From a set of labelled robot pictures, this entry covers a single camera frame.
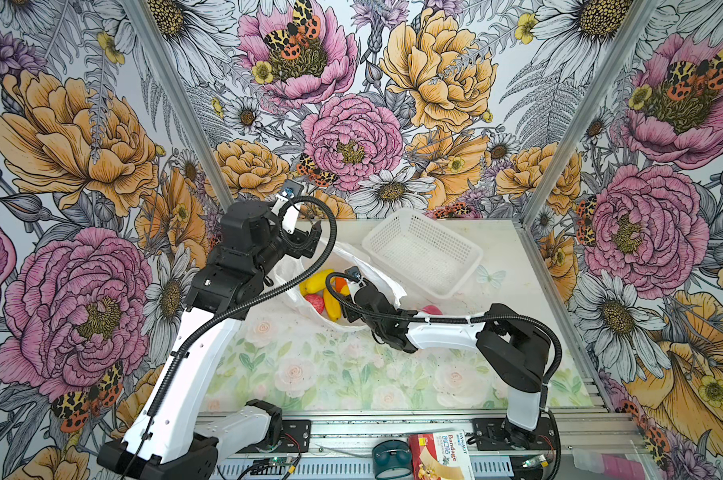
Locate white plastic bag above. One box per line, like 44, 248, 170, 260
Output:
273, 236, 409, 332

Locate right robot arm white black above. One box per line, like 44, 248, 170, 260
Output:
340, 280, 563, 450

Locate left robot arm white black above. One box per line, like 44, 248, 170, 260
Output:
97, 180, 321, 479

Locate pink toy food piece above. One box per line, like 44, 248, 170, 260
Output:
419, 305, 443, 316

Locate yellow toy corn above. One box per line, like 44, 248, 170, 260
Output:
323, 288, 342, 322

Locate orange toy orange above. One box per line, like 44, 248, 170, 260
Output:
333, 277, 350, 296

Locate white plastic mesh basket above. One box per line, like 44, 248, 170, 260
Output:
363, 208, 483, 300

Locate pink toy strawberry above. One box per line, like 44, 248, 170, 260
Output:
304, 293, 325, 315

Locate yellow toy banana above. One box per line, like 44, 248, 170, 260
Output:
299, 269, 333, 296

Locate teal round tape dispenser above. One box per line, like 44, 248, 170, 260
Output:
371, 439, 413, 480

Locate red white bandage box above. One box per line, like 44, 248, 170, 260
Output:
407, 430, 475, 480

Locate pink transparent packet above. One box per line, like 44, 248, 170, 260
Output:
573, 449, 647, 480

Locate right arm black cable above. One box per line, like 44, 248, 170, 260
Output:
324, 271, 563, 480

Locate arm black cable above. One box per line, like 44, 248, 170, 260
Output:
117, 195, 338, 480
324, 271, 563, 480

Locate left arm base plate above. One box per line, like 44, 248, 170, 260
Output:
240, 419, 312, 454

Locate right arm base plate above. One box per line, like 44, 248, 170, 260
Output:
467, 414, 559, 451

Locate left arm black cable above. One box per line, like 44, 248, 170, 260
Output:
117, 195, 338, 480

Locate aluminium corner post left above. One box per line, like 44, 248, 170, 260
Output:
124, 1, 234, 211

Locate aluminium corner post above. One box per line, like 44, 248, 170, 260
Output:
521, 0, 657, 227
124, 1, 234, 211

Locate aluminium corner post right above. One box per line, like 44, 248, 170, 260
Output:
521, 0, 657, 227

